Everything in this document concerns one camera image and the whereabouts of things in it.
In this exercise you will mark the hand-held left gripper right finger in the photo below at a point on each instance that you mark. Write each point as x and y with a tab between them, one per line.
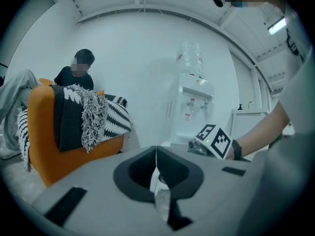
211	193

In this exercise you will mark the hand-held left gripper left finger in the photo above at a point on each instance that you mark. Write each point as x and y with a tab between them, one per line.
98	200

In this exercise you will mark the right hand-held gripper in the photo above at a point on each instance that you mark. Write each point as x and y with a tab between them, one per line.
216	141

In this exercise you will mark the white water dispenser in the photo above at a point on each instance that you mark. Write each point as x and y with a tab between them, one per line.
177	122

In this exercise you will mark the person's right forearm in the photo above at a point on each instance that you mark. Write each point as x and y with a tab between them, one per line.
265	129

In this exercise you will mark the white vanity cabinet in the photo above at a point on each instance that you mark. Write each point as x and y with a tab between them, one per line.
246	124

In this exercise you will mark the black soap dispenser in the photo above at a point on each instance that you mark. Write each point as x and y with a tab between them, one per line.
240	107

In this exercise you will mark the clear water jug red label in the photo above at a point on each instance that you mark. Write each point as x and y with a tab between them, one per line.
189	58

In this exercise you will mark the black wristband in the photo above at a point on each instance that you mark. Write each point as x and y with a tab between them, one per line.
237	150

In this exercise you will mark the orange sofa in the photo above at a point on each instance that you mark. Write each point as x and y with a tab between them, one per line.
73	163

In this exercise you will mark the chrome faucet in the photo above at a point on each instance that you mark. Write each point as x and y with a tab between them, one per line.
250	104

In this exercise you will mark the shaggy grey throw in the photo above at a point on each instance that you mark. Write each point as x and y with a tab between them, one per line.
92	117

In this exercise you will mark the black patterned blanket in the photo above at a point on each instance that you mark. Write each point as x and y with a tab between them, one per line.
66	122

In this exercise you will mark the black white striped blanket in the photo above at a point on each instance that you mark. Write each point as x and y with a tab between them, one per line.
115	117

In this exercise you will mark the orange cushion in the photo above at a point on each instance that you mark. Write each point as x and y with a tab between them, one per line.
99	92

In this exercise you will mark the long ceiling light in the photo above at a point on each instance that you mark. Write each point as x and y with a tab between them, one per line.
276	26

